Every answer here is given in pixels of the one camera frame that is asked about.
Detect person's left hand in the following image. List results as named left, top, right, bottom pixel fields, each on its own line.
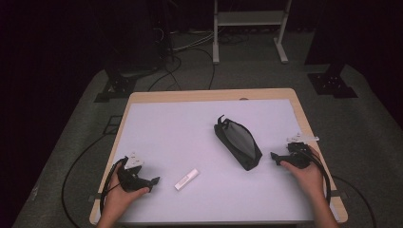
left=102, top=173, right=151, bottom=217

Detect white cables on floor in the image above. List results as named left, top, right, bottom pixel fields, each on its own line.
left=170, top=29, right=217, bottom=53

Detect black stand base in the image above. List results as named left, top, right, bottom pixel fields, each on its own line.
left=306, top=63, right=359, bottom=100
left=93, top=65, right=138, bottom=104

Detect wooden table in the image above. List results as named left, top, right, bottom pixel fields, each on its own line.
left=88, top=87, right=349, bottom=226

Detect white table mat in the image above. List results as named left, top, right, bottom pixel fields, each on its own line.
left=94, top=99, right=340, bottom=225

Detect black open pencil pouch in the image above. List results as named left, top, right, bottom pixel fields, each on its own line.
left=213, top=114, right=264, bottom=172

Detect white metal stand frame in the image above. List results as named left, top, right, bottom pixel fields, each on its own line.
left=212, top=0, right=293, bottom=66

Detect person's right hand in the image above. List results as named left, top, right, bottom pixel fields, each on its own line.
left=279, top=157, right=328, bottom=201

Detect small white stick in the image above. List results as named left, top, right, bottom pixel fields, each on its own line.
left=173, top=168, right=201, bottom=192

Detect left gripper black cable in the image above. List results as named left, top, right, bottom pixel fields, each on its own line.
left=99, top=156, right=129, bottom=215

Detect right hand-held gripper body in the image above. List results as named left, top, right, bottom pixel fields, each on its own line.
left=283, top=132, right=320, bottom=170

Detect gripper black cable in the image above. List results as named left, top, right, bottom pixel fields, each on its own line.
left=99, top=156, right=129, bottom=215
left=296, top=146, right=333, bottom=207

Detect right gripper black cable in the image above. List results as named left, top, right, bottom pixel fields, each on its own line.
left=296, top=146, right=333, bottom=207

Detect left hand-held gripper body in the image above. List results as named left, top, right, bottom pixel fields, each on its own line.
left=116, top=151, right=153, bottom=194

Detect long black floor cable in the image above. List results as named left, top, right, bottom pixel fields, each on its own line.
left=61, top=134, right=110, bottom=228
left=331, top=175, right=378, bottom=228

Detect black cable on floor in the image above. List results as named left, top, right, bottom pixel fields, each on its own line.
left=146, top=47, right=217, bottom=93

